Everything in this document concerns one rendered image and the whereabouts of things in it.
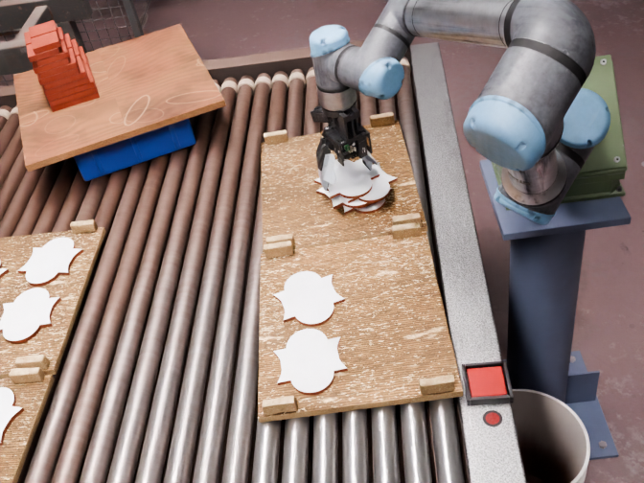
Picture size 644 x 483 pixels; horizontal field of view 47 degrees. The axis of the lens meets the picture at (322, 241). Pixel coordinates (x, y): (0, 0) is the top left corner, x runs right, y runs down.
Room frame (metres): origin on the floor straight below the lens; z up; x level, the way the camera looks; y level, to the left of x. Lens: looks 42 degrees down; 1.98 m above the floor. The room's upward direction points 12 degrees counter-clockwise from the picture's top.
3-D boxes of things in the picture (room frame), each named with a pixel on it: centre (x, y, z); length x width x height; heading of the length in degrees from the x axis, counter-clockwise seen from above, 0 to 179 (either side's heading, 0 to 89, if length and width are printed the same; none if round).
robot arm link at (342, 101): (1.28, -0.09, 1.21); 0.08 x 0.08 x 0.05
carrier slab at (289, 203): (1.36, -0.06, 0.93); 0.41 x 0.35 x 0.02; 176
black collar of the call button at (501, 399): (0.74, -0.23, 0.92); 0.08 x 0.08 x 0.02; 81
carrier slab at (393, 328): (0.95, -0.02, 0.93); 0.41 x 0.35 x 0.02; 175
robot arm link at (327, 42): (1.28, -0.09, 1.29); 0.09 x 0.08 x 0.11; 36
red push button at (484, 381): (0.74, -0.23, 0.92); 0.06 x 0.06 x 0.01; 81
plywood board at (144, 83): (1.82, 0.47, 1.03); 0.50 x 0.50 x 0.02; 13
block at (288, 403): (0.76, 0.13, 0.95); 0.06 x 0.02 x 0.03; 85
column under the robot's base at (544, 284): (1.26, -0.53, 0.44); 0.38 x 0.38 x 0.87; 84
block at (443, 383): (0.74, -0.14, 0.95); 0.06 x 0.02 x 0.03; 85
